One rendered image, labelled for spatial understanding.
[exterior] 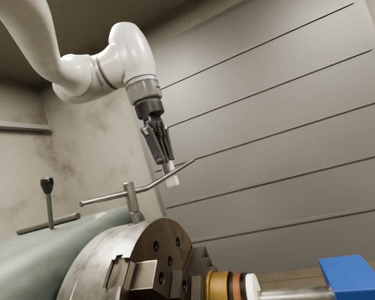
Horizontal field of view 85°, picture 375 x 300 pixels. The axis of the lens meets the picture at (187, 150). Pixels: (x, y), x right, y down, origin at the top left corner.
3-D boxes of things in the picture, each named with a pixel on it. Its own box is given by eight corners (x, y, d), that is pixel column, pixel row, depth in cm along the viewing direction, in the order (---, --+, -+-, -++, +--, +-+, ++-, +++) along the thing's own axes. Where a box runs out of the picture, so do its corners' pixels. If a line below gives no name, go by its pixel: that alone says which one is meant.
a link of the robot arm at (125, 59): (164, 80, 60) (125, 96, 62) (149, 29, 60) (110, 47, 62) (151, 68, 49) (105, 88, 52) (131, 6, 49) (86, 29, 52)
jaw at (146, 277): (149, 316, 36) (104, 293, 29) (155, 283, 40) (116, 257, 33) (208, 313, 32) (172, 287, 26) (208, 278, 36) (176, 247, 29)
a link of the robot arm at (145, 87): (162, 80, 58) (168, 99, 58) (136, 91, 61) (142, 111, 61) (147, 71, 50) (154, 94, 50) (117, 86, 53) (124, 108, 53)
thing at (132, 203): (138, 239, 40) (125, 182, 42) (132, 239, 42) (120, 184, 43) (147, 235, 42) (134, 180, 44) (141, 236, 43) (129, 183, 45)
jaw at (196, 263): (162, 280, 42) (180, 243, 53) (171, 300, 42) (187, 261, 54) (212, 274, 38) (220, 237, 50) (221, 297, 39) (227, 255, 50)
